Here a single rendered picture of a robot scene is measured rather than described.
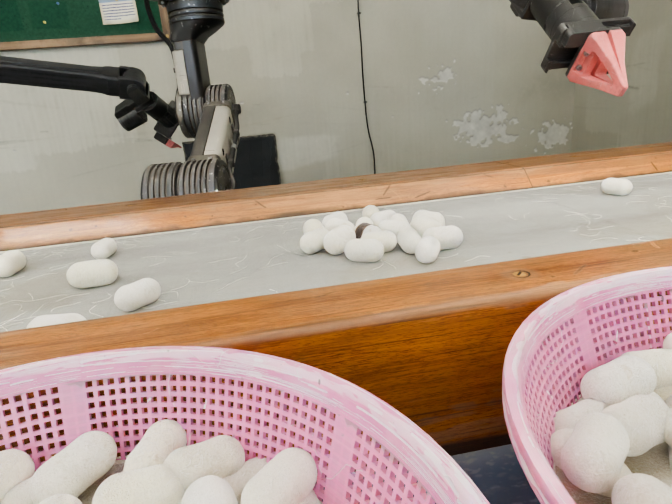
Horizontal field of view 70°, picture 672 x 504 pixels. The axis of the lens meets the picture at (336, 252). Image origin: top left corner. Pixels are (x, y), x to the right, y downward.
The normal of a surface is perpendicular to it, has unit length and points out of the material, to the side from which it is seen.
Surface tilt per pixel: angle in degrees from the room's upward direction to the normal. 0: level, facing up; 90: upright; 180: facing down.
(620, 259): 0
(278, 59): 90
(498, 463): 0
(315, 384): 75
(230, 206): 45
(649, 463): 0
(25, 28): 90
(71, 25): 90
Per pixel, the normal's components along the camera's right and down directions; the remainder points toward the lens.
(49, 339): -0.08, -0.95
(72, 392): 0.19, -0.04
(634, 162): 0.06, -0.48
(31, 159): 0.19, 0.27
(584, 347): 0.50, -0.11
